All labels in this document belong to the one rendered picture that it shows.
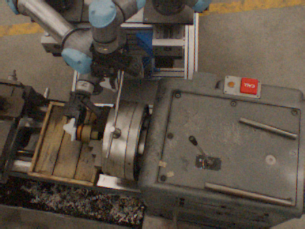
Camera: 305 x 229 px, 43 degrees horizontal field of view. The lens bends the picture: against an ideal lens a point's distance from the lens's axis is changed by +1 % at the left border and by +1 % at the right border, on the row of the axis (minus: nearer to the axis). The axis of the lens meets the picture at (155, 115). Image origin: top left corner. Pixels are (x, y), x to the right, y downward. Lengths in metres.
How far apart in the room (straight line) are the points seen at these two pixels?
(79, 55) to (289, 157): 0.80
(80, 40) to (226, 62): 1.74
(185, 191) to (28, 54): 2.14
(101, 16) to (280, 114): 0.74
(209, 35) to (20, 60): 1.47
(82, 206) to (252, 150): 1.00
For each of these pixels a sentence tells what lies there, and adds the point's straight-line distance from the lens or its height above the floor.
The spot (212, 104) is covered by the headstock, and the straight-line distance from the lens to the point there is 1.43.
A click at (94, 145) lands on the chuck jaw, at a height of 1.10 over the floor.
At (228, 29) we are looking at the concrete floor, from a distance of 3.11.
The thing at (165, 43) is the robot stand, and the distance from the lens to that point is 1.70.
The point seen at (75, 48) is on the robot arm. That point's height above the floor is 1.42.
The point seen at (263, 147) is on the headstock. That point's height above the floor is 1.25.
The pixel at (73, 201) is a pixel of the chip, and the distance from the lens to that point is 2.06.
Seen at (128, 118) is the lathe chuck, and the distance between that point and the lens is 1.43.
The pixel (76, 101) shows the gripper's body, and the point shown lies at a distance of 1.65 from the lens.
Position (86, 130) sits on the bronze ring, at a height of 1.12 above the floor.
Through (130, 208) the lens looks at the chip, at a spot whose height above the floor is 0.57.
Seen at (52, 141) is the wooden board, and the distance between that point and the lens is 1.85.
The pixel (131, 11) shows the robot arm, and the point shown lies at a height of 1.62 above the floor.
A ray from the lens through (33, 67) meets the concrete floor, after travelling 3.11.
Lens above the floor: 2.56
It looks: 68 degrees down
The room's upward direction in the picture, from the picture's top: 7 degrees counter-clockwise
